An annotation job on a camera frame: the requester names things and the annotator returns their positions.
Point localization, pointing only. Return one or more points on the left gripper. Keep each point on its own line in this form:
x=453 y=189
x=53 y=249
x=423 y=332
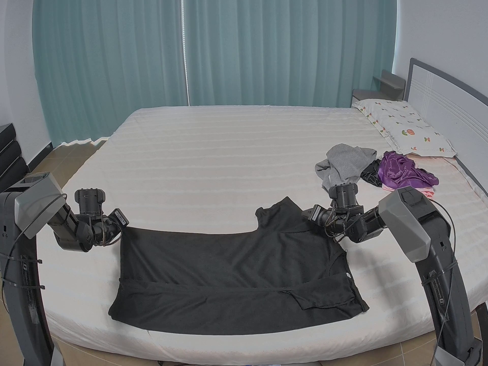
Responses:
x=120 y=219

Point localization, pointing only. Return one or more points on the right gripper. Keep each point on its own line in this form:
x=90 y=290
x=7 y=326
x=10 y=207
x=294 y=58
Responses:
x=314 y=215

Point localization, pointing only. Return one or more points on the black T-shirt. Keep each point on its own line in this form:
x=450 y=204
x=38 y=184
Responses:
x=228 y=265

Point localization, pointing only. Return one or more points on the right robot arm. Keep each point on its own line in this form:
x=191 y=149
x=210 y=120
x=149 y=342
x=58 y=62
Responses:
x=438 y=280

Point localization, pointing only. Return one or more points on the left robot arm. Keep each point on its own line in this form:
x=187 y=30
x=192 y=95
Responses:
x=26 y=280

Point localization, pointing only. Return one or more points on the bed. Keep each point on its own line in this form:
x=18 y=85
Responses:
x=228 y=147

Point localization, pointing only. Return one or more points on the grey garment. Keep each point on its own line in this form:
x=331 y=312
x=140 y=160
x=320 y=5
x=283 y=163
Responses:
x=343 y=162

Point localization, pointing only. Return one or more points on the black shiny garment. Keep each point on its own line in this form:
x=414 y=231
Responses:
x=371 y=175

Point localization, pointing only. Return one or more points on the purple garment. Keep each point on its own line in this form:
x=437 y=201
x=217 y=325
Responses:
x=400 y=170

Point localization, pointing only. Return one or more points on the pink garment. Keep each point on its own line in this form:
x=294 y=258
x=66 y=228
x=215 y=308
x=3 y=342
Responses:
x=427 y=192

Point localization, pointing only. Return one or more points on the black chest of drawers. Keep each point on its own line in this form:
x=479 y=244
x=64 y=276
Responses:
x=11 y=154

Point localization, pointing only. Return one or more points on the white printed pillow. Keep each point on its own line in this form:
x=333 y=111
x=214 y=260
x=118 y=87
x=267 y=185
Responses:
x=404 y=124

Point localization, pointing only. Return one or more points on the grey bedside table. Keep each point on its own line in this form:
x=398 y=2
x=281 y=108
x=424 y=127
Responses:
x=381 y=93

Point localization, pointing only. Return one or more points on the blue-green curtain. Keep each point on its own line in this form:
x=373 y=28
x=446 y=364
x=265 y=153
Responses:
x=286 y=40
x=114 y=52

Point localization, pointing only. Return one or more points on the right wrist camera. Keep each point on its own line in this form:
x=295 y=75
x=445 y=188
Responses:
x=343 y=195

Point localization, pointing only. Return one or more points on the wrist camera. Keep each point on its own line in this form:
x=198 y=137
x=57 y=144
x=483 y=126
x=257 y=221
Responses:
x=89 y=200
x=343 y=195

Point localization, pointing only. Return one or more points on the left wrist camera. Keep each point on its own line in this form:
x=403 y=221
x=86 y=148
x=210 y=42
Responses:
x=89 y=200

